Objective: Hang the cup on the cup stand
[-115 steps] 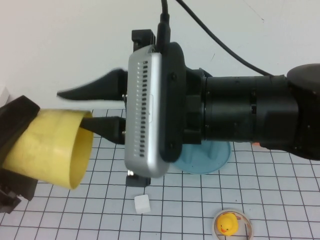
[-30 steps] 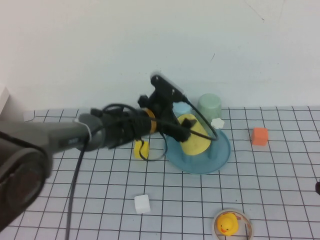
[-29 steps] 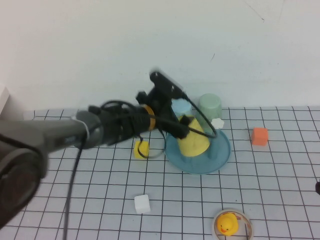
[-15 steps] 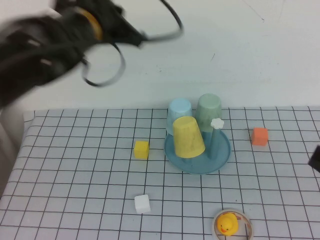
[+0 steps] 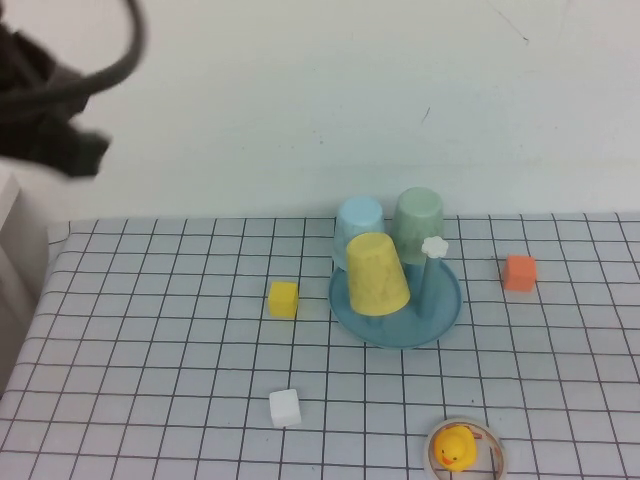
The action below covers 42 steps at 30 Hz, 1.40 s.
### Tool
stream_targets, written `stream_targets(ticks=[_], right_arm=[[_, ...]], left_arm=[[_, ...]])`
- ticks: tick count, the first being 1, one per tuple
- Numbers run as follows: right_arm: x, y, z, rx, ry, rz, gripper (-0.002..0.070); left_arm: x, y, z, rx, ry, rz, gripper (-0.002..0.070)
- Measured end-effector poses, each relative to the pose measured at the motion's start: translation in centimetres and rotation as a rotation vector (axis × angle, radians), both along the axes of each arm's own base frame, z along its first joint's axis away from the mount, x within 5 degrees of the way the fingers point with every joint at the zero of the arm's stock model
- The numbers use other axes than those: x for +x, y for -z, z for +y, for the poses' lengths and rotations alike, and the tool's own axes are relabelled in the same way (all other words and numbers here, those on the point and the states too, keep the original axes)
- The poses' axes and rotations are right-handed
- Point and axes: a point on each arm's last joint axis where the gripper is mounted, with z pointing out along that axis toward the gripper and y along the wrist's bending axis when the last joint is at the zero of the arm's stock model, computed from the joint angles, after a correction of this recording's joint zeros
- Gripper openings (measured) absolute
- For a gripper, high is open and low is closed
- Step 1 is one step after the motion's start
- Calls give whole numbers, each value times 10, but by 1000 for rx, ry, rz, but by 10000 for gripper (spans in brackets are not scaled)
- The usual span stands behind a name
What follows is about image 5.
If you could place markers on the yellow plastic cup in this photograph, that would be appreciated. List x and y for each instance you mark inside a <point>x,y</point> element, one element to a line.
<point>375,280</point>

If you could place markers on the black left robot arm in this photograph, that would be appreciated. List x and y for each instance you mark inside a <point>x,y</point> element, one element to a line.
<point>45,145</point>

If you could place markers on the light blue plastic cup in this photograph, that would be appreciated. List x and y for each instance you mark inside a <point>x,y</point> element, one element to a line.
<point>357,220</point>

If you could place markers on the pale green plastic cup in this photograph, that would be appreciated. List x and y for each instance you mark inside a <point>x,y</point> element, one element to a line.
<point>417,220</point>

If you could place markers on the teal cup stand tray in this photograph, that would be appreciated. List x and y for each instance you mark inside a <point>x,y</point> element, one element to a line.
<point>400,330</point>

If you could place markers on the yellow foam cube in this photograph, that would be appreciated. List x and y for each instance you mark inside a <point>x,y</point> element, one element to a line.
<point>283,300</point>

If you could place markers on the white foam cube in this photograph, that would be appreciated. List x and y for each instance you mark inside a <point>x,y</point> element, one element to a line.
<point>285,407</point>

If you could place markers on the orange foam cube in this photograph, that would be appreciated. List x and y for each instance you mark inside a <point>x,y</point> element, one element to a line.
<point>520,272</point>

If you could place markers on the grey black-grid tablecloth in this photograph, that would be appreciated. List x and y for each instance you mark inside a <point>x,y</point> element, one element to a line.
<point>150,350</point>

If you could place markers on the clear tape roll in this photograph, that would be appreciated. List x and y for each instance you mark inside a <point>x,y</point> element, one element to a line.
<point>465,421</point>

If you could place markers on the yellow rubber duck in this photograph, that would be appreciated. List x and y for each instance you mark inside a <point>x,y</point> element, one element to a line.
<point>452,447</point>

